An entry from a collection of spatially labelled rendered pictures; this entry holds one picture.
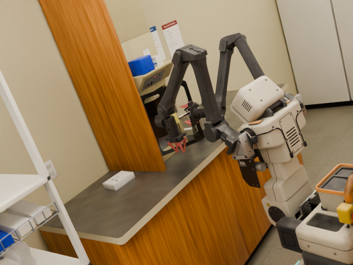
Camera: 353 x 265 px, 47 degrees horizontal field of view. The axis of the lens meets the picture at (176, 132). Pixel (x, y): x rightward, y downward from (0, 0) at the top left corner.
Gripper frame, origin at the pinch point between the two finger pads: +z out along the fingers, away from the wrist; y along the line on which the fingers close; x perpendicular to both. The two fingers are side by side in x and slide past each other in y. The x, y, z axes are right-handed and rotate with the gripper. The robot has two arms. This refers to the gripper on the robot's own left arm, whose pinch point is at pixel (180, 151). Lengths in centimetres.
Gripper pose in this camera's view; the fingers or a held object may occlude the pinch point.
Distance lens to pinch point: 220.4
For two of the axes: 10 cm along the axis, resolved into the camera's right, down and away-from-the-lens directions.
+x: -5.6, 4.3, -7.0
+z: 3.2, 9.0, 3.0
